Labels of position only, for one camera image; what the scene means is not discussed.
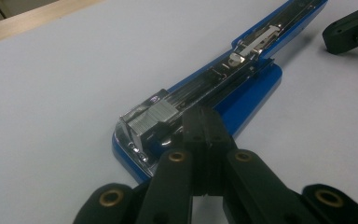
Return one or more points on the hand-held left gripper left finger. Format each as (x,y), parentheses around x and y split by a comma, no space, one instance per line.
(195,130)

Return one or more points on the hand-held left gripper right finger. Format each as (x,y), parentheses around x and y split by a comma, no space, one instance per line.
(219,130)

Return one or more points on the blue stapler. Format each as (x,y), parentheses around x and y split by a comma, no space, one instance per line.
(248,93)

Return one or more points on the white table sheet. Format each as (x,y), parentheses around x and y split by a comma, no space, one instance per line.
(59,109)

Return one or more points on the wooden table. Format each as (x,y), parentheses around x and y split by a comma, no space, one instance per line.
(28,21)

